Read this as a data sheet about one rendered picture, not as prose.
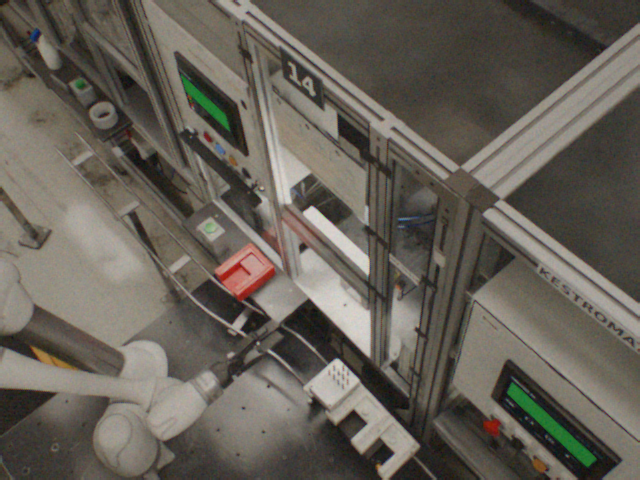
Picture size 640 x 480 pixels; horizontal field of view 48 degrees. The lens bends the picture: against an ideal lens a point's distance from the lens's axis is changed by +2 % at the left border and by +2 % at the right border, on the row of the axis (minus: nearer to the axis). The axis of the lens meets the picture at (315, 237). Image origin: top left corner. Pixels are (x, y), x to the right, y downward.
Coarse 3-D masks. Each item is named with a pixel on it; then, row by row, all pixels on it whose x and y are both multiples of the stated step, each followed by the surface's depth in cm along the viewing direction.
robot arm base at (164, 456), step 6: (156, 438) 234; (162, 444) 234; (162, 450) 233; (168, 450) 233; (162, 456) 232; (168, 456) 232; (174, 456) 233; (156, 462) 230; (162, 462) 231; (168, 462) 232; (150, 468) 228; (156, 468) 230; (162, 468) 232; (144, 474) 227; (150, 474) 228; (156, 474) 229
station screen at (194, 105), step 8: (184, 72) 181; (192, 80) 180; (184, 88) 189; (200, 88) 178; (208, 96) 177; (192, 104) 192; (216, 104) 176; (200, 112) 191; (208, 112) 185; (224, 112) 175; (208, 120) 190; (216, 120) 184; (216, 128) 189; (224, 128) 183; (224, 136) 187; (232, 136) 182; (232, 144) 186
